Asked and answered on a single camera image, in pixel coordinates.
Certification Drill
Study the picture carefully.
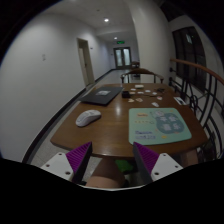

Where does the double glass door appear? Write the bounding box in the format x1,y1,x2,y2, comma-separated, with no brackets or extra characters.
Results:
114,47,131,69

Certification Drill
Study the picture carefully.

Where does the white computer mouse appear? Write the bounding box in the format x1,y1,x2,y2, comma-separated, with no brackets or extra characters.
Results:
76,110,101,127

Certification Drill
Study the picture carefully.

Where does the small black box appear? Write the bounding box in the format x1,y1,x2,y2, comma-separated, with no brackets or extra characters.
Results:
122,91,130,98

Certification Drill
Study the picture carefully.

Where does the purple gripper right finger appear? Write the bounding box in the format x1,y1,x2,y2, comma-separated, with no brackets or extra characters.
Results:
132,141,184,185

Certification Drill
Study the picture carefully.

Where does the dark closed laptop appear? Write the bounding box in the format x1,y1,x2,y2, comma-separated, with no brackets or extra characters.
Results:
80,86,122,105

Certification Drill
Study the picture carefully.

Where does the white side door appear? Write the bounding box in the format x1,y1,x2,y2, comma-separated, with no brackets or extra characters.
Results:
77,38,95,86

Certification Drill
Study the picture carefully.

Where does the curved wooden stair railing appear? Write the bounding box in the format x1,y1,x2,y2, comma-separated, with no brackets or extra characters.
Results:
169,58,224,161

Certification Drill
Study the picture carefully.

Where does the light green mouse pad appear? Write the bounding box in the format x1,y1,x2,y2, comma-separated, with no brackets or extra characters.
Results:
129,108,192,145

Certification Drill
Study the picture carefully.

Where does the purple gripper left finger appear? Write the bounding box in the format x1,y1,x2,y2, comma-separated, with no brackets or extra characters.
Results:
40,141,94,185

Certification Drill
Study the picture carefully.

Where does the green exit sign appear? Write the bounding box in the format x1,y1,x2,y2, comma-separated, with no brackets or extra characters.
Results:
116,41,125,44

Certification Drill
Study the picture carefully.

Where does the wooden chair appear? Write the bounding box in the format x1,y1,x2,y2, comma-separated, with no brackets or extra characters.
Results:
120,68,164,84

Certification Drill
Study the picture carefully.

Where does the green object under table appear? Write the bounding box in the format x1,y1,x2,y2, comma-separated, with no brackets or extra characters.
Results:
115,160,134,174

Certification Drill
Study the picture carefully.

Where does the white paper slip far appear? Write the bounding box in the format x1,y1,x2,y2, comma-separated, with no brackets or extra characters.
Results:
135,85,144,89

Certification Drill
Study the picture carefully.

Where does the small white card near pad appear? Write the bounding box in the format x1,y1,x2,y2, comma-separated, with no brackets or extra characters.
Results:
152,102,159,107

